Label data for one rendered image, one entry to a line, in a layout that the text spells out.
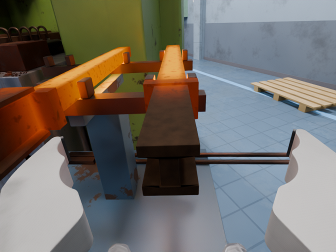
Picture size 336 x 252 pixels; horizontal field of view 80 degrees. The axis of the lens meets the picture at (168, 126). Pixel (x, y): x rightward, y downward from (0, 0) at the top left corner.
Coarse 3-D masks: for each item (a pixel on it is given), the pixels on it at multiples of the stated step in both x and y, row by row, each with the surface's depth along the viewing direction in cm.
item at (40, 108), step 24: (120, 48) 46; (72, 72) 25; (96, 72) 28; (0, 96) 14; (24, 96) 15; (48, 96) 16; (72, 96) 22; (0, 120) 14; (24, 120) 16; (48, 120) 17; (0, 144) 14; (24, 144) 15; (0, 168) 13
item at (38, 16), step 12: (12, 0) 88; (24, 0) 88; (36, 0) 87; (48, 0) 87; (12, 12) 90; (24, 12) 90; (36, 12) 89; (48, 12) 89; (24, 24) 92; (36, 24) 92; (48, 24) 91
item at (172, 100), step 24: (168, 48) 41; (168, 72) 22; (144, 96) 17; (168, 96) 14; (192, 96) 17; (144, 120) 11; (168, 120) 11; (192, 120) 11; (144, 144) 9; (168, 144) 9; (192, 144) 9; (168, 168) 9; (192, 168) 11; (144, 192) 10; (168, 192) 10; (192, 192) 10
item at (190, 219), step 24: (72, 168) 52; (96, 168) 51; (144, 168) 50; (96, 192) 44; (96, 216) 38; (120, 216) 38; (144, 216) 38; (168, 216) 38; (192, 216) 37; (216, 216) 37; (96, 240) 34; (120, 240) 34; (144, 240) 34; (168, 240) 34; (192, 240) 33; (216, 240) 33
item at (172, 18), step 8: (160, 0) 92; (168, 0) 92; (176, 0) 92; (160, 8) 94; (168, 8) 93; (176, 8) 93; (160, 16) 95; (168, 16) 95; (176, 16) 95; (160, 24) 97; (168, 24) 96; (176, 24) 96; (168, 32) 98; (176, 32) 98; (168, 40) 100; (176, 40) 99
